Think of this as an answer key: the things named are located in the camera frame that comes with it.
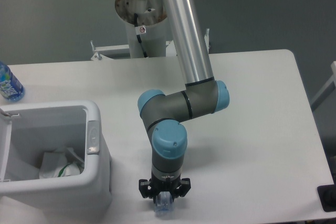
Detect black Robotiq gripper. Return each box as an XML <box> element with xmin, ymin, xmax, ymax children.
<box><xmin>139</xmin><ymin>176</ymin><xmax>191</xmax><ymax>203</ymax></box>

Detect crushed clear plastic bottle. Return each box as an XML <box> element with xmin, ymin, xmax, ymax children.
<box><xmin>153</xmin><ymin>191</ymin><xmax>174</xmax><ymax>216</ymax></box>

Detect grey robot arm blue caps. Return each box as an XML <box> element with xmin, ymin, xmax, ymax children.
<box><xmin>114</xmin><ymin>0</ymin><xmax>229</xmax><ymax>211</ymax></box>

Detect white plastic trash can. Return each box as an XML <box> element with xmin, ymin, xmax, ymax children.
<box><xmin>1</xmin><ymin>100</ymin><xmax>112</xmax><ymax>210</ymax></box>

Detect black clamp at table edge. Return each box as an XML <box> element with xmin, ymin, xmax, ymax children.
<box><xmin>317</xmin><ymin>184</ymin><xmax>335</xmax><ymax>212</ymax></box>

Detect blue labelled water bottle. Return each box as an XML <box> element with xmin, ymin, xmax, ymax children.
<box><xmin>1</xmin><ymin>62</ymin><xmax>25</xmax><ymax>102</ymax></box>

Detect white metal table frame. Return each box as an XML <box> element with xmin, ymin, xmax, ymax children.
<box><xmin>90</xmin><ymin>28</ymin><xmax>212</xmax><ymax>61</ymax></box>

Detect black cable on pedestal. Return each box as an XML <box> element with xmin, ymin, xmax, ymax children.
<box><xmin>133</xmin><ymin>12</ymin><xmax>149</xmax><ymax>58</ymax></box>

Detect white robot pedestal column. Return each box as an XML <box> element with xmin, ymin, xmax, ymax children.
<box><xmin>115</xmin><ymin>0</ymin><xmax>169</xmax><ymax>58</ymax></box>

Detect white frame at right edge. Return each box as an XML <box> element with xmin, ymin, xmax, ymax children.
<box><xmin>310</xmin><ymin>61</ymin><xmax>335</xmax><ymax>111</ymax></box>

